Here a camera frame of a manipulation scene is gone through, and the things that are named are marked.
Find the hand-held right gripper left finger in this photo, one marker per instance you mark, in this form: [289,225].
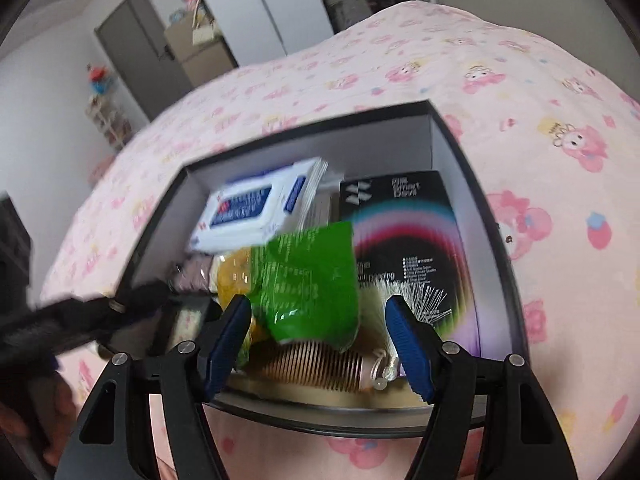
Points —
[227,345]

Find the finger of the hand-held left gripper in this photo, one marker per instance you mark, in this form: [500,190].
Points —
[140,294]
[85,332]

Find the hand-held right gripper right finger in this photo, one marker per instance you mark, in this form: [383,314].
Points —
[407,345]

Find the yellow packet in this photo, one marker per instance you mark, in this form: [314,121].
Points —
[232,275]

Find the wooden comb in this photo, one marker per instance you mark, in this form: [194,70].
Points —
[315,365]

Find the green packet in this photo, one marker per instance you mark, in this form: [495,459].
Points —
[310,280]

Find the black storage box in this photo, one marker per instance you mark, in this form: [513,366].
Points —
[350,145]

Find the person's left hand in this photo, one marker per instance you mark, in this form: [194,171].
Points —
[57,410]

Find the mauve patterned pouch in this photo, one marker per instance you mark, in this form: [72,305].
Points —
[187,272]

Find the black rainbow printed box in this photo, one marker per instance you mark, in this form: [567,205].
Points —
[415,240]

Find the white wet wipes pack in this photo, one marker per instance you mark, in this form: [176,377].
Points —
[240,210]

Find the white shelf rack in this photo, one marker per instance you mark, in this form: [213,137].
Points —
[110,117]

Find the pink printed blanket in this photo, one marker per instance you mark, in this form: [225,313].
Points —
[500,135]

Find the grey door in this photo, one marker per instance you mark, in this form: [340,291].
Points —
[135,45]

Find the white wardrobe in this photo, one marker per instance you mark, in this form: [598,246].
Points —
[265,5]

